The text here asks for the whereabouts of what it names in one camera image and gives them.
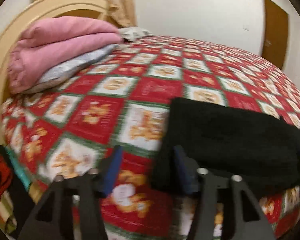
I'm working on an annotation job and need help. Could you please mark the red christmas bear bedspread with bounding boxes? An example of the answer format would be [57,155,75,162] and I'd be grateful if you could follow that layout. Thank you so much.
[1,36,300,239]

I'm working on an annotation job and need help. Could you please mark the black pants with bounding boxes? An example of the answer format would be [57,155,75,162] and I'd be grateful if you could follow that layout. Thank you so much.
[149,98,300,197]

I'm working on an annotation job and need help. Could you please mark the brown wooden door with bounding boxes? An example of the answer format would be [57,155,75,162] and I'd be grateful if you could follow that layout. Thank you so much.
[261,0,289,70]

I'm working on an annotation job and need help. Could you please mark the pink folded blanket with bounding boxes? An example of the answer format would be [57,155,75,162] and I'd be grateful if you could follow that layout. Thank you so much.
[7,16,122,94]

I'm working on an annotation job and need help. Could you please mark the grey patterned pillow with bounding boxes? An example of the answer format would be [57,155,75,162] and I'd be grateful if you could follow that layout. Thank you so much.
[119,27,154,42]
[22,44,119,94]

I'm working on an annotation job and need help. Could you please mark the cream wooden headboard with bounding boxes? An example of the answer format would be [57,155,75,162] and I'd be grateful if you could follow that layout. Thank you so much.
[0,0,116,145]

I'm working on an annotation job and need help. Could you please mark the colourful clothes pile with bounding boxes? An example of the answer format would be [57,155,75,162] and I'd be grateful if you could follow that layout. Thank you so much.
[0,146,34,239]

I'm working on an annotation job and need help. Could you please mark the white wall switch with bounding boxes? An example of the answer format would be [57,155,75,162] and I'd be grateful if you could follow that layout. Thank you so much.
[243,25,249,31]

